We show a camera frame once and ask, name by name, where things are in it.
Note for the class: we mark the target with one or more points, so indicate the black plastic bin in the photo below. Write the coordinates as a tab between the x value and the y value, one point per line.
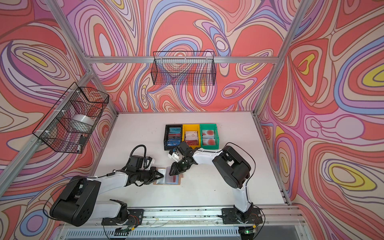
172	136

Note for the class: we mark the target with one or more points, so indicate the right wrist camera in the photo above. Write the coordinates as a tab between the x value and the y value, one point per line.
174	155

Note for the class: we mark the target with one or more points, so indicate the left wall wire basket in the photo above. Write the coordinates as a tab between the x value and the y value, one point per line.
55	131

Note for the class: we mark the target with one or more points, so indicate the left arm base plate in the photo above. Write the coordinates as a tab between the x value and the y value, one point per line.
130	218

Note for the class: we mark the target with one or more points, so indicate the yellow plastic bin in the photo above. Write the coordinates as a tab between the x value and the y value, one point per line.
191	135

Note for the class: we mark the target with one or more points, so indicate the aluminium front rail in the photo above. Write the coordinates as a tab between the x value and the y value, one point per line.
208	216

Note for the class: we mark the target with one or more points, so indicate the green plastic bin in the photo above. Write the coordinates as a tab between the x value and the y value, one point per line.
209	136

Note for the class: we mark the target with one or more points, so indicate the back wall wire basket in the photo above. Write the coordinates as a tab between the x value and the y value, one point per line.
184	68

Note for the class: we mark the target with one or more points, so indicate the red credit card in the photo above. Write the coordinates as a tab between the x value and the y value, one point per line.
172	180

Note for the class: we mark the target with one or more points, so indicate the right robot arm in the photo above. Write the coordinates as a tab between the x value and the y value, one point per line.
233	168

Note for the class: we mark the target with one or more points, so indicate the white tape roll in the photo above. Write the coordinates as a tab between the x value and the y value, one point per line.
81	123

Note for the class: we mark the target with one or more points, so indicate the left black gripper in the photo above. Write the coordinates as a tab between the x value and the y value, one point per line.
152	173

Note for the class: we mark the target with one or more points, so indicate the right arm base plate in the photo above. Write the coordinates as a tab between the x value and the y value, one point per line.
241	216

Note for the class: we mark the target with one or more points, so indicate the tan leather card holder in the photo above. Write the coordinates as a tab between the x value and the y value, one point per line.
164	171

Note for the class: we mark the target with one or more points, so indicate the wall wire basket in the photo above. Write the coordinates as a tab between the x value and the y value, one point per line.
184	68
55	131

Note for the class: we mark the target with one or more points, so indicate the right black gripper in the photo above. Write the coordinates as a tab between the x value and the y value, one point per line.
176	169

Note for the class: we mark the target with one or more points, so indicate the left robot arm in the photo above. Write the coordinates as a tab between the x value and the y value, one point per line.
78	203

